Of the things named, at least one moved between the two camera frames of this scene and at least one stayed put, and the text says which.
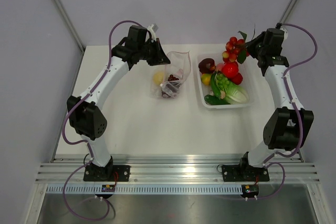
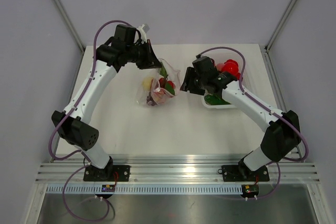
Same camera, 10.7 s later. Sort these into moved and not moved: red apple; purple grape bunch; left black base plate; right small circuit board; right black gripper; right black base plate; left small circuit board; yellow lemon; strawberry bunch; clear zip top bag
Moved: right black gripper; yellow lemon; clear zip top bag; purple grape bunch; strawberry bunch
Not moved: red apple; right black base plate; left black base plate; left small circuit board; right small circuit board
